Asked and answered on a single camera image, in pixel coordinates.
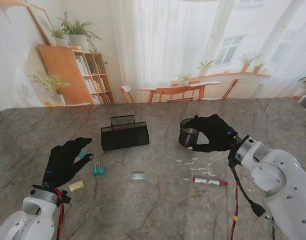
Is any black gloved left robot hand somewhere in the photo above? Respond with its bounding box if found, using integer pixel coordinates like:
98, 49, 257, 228
42, 137, 95, 188

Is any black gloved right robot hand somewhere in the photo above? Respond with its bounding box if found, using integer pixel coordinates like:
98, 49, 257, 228
189, 114, 240, 153

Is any gold binder clip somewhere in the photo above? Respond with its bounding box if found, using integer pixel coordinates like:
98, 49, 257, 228
68, 180, 85, 204

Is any pink marker with black cap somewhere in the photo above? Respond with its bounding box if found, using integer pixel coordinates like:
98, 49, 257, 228
184, 127, 193, 151

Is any black mesh pen cup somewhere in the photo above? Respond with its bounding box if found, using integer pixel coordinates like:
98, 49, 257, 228
179, 118, 201, 148

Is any white marker with red caps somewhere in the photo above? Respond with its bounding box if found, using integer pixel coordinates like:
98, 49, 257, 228
192, 176, 229, 187

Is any black mesh desk organizer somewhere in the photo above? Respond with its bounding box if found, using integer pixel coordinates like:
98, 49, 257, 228
100, 114, 150, 152

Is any teal binder clip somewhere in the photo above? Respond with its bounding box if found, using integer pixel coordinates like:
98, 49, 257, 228
92, 161, 106, 176
77, 147, 91, 159

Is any printed room scene backdrop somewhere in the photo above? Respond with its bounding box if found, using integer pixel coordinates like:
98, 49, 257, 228
0, 0, 306, 110

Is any red and black power cable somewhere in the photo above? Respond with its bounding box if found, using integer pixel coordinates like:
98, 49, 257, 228
229, 159, 241, 240
52, 187, 65, 240

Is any black usb cable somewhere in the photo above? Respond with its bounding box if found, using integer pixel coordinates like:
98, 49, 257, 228
227, 151, 268, 218

